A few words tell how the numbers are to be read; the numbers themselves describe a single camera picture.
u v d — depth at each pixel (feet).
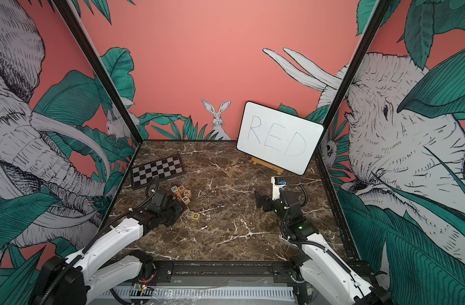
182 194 3.05
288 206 1.89
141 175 3.31
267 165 3.43
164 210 2.19
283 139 3.07
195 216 2.83
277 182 2.25
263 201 2.31
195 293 2.30
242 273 2.50
